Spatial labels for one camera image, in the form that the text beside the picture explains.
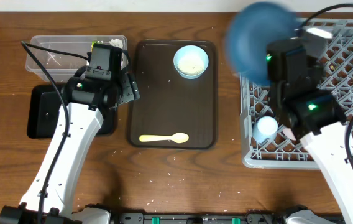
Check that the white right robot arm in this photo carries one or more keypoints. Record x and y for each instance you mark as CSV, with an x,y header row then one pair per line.
x,y
314,116

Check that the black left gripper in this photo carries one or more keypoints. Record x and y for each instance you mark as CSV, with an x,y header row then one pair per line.
x,y
132,91

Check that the grey dishwasher rack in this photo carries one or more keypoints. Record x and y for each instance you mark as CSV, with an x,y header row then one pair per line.
x,y
283,153

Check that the white paper wrapper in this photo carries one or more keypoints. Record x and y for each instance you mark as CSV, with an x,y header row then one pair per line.
x,y
117,43

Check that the cream plastic spoon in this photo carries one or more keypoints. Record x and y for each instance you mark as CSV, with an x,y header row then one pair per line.
x,y
177,138

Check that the light blue plastic cup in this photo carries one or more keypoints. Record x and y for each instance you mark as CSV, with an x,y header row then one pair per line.
x,y
265,129

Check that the pink plastic cup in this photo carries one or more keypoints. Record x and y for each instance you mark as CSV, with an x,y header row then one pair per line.
x,y
289,134

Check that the dark brown serving tray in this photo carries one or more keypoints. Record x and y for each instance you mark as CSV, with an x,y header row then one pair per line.
x,y
172,104

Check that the dark blue plate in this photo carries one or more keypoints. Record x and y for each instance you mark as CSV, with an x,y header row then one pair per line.
x,y
250,32

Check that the clear plastic waste bin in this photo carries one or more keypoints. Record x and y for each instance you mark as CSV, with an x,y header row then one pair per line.
x,y
62,67

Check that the light blue bowl with rice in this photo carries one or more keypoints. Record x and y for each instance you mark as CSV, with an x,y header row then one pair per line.
x,y
190,61

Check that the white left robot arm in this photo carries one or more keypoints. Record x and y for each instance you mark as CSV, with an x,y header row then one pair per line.
x,y
50,197

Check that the green yellow snack packet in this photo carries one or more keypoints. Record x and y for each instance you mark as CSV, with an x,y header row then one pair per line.
x,y
95,42

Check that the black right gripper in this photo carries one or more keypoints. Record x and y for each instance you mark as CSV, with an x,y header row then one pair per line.
x,y
317,79

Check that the black rail at table edge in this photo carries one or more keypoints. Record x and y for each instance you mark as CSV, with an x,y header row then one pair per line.
x,y
195,218

